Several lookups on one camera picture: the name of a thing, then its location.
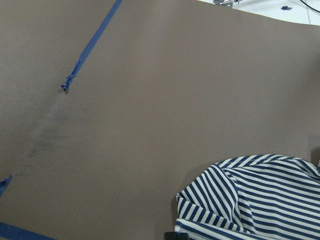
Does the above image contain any left gripper camera finger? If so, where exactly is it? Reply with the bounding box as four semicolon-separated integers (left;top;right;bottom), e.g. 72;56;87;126
163;231;189;240

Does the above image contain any navy white striped polo shirt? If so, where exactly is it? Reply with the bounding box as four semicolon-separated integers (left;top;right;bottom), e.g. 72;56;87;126
174;154;320;240

